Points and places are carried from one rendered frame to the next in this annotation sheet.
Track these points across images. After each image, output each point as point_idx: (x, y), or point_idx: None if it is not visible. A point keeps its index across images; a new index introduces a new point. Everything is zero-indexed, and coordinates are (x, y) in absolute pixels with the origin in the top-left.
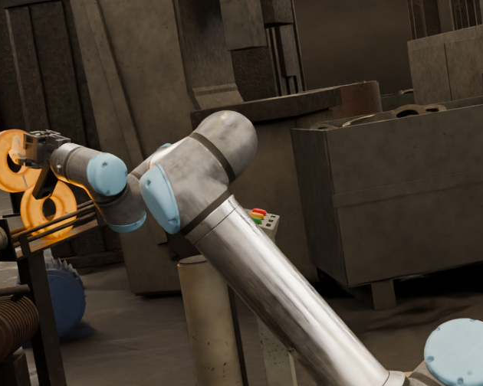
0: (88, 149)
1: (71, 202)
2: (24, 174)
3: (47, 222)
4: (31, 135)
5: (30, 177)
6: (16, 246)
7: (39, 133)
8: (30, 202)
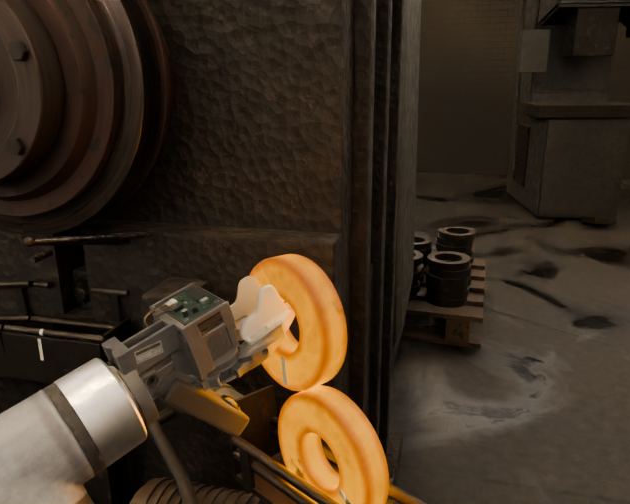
0: (17, 411)
1: (357, 486)
2: (285, 357)
3: (285, 473)
4: (165, 297)
5: (294, 371)
6: (235, 457)
7: (195, 301)
8: (282, 413)
